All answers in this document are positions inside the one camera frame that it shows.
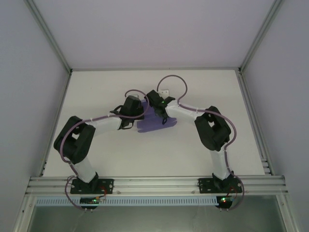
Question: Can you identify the purple paper box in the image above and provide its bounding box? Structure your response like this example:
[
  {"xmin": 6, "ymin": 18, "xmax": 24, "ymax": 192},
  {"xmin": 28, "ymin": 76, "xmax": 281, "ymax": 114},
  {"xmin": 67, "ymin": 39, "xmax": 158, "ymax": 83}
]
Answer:
[{"xmin": 136, "ymin": 99, "xmax": 177, "ymax": 134}]

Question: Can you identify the circuit board with green light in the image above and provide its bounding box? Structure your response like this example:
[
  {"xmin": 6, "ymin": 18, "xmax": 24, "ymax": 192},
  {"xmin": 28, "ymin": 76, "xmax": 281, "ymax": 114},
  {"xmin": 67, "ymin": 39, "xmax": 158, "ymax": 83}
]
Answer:
[
  {"xmin": 79, "ymin": 197, "xmax": 107, "ymax": 210},
  {"xmin": 216, "ymin": 195, "xmax": 238, "ymax": 209}
]

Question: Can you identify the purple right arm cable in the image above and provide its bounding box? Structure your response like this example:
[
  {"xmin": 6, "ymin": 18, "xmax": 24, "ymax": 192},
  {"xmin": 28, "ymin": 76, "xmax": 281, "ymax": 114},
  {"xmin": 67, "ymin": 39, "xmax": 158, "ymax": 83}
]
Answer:
[{"xmin": 156, "ymin": 74, "xmax": 246, "ymax": 211}]

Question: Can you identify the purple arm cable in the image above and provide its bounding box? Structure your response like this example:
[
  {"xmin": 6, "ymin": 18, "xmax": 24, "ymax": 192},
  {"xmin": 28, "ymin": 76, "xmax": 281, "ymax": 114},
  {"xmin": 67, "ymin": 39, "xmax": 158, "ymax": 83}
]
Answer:
[
  {"xmin": 59, "ymin": 89, "xmax": 146, "ymax": 213},
  {"xmin": 156, "ymin": 74, "xmax": 246, "ymax": 211}
]

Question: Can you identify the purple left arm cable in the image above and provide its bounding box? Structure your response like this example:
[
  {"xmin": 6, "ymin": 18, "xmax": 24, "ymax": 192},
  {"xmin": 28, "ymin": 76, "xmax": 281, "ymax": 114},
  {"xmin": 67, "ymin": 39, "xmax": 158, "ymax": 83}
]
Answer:
[{"xmin": 59, "ymin": 89, "xmax": 146, "ymax": 213}]

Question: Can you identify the aluminium table side rail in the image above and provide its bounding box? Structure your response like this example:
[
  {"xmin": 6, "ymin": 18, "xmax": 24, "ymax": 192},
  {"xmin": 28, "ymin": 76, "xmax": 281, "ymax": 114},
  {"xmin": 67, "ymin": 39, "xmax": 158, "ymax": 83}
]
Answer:
[
  {"xmin": 36, "ymin": 71, "xmax": 73, "ymax": 177},
  {"xmin": 238, "ymin": 72, "xmax": 275, "ymax": 176}
]

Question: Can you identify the aluminium mounting rail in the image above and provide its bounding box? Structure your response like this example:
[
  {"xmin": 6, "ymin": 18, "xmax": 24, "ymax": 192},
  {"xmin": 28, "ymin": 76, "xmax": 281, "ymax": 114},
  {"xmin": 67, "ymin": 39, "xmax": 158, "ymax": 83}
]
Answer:
[{"xmin": 25, "ymin": 175, "xmax": 289, "ymax": 194}]

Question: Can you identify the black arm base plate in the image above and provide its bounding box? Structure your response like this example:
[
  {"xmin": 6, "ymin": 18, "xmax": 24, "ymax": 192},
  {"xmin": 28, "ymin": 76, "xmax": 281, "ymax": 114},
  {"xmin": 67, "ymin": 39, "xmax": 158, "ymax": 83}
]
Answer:
[
  {"xmin": 197, "ymin": 178, "xmax": 243, "ymax": 194},
  {"xmin": 70, "ymin": 178, "xmax": 114, "ymax": 194}
]

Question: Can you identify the slotted light blue cable duct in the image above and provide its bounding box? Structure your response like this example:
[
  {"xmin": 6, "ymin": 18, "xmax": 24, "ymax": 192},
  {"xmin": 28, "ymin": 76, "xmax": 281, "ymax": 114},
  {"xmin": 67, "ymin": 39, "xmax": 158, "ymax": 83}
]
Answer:
[{"xmin": 35, "ymin": 196, "xmax": 218, "ymax": 206}]

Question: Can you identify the aluminium frame post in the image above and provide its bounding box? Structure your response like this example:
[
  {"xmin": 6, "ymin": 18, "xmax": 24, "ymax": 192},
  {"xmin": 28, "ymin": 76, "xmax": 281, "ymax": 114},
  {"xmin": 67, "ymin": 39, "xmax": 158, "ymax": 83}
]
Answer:
[
  {"xmin": 238, "ymin": 0, "xmax": 283, "ymax": 73},
  {"xmin": 23, "ymin": 0, "xmax": 73, "ymax": 73},
  {"xmin": 12, "ymin": 195, "xmax": 37, "ymax": 232},
  {"xmin": 276, "ymin": 194, "xmax": 300, "ymax": 232}
]

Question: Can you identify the aluminium lower frame post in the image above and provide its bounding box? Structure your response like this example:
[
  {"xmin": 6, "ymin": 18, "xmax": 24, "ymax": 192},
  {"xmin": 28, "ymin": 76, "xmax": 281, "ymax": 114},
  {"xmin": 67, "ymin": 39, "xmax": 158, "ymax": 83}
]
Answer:
[
  {"xmin": 276, "ymin": 194, "xmax": 300, "ymax": 232},
  {"xmin": 12, "ymin": 195, "xmax": 37, "ymax": 232}
]

